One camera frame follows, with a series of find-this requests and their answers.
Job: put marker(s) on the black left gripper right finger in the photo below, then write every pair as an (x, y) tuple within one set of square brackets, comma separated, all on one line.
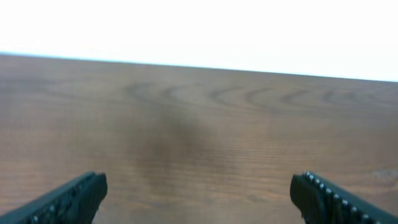
[(323, 202)]

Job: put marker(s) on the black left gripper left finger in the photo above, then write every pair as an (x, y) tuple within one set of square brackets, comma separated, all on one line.
[(77, 201)]

